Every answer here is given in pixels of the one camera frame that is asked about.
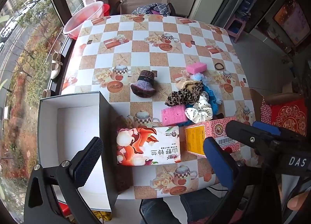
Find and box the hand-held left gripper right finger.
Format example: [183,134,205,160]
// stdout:
[204,137,264,224]

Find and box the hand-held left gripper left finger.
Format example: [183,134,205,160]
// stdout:
[24,137,104,224]

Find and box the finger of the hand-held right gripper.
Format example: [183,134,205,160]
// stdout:
[225,120,276,155]
[253,121,306,140]

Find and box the white cardboard box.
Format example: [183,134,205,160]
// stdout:
[38,91,133,213]

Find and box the white polka dot scrunchie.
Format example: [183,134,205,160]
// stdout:
[185,95,214,124]

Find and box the beige knitted cloth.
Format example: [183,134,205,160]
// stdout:
[176,79,198,91]

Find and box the person's right hand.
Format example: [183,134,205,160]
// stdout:
[287,191,311,211]

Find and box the red gingham cloth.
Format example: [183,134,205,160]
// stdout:
[260,99,273,124]

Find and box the red embroidered cushion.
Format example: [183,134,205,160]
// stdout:
[271,98,308,130]

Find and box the pink patterned flat box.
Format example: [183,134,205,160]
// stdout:
[185,116,241,159]

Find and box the brown armchair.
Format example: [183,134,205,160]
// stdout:
[250,88,304,123]

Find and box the blue lace scrunchie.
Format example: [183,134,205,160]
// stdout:
[201,83,221,113]

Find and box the red plastic stool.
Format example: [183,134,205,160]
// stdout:
[57,201,73,218]

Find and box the person's jeans leg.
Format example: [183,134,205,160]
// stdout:
[140,189,220,224]

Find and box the floral tissue pack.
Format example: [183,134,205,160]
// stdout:
[117,126,181,166]

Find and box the pink sponge with holes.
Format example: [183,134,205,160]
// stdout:
[159,104,187,127]

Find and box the leopard print scrunchie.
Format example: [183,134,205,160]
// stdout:
[165,82,203,107]

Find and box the pink plastic stool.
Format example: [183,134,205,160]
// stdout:
[225,16,246,43]

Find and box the checkered printed tablecloth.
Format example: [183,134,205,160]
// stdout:
[61,14,255,199]

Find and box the pink plastic basin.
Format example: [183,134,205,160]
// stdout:
[63,2,104,40]

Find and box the plaid cloth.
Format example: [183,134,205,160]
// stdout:
[132,3,170,17]

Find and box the framed wall picture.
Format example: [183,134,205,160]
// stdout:
[272,0,310,46]

